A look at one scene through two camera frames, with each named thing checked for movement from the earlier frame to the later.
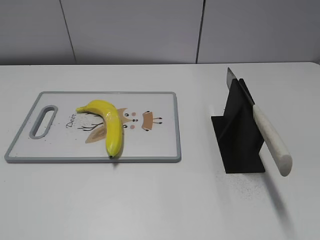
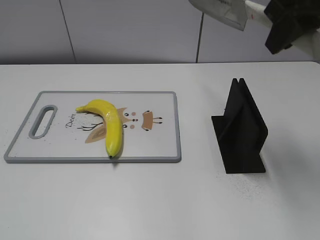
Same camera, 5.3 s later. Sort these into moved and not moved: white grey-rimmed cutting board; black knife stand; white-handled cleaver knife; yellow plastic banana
Moved: white-handled cleaver knife
Not moved: yellow plastic banana; white grey-rimmed cutting board; black knife stand
